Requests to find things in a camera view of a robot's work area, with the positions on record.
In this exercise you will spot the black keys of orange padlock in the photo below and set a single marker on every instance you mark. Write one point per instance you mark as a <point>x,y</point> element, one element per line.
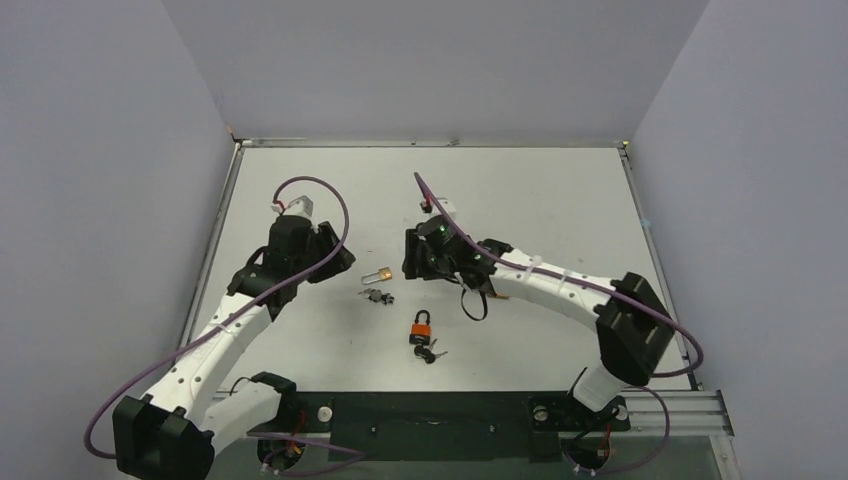
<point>425,353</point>

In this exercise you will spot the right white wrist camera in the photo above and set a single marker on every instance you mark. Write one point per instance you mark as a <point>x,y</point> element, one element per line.
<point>438,206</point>

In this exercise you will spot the aluminium frame rail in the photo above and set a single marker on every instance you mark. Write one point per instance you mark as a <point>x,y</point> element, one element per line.
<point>682,413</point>

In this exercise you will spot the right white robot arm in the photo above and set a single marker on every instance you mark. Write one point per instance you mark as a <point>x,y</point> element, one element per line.
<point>626,314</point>

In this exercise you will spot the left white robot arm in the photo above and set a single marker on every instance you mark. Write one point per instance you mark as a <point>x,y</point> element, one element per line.
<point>176,429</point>

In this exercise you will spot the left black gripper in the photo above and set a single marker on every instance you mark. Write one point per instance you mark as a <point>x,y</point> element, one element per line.
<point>341,262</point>

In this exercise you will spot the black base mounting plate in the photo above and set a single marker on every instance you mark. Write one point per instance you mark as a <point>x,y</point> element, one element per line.
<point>448,426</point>

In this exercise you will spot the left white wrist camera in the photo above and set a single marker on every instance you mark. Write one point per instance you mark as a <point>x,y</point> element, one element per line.
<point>301,206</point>

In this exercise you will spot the small brass padlock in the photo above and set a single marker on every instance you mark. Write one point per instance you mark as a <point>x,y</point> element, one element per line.
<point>380,275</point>

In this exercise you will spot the orange black padlock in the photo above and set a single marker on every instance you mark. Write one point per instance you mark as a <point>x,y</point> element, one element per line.
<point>421,331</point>

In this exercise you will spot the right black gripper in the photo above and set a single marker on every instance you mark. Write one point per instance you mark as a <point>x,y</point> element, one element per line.
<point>411,253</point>

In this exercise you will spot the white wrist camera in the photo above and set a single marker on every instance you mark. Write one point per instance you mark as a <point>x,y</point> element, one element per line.
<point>301,206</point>
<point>438,206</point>

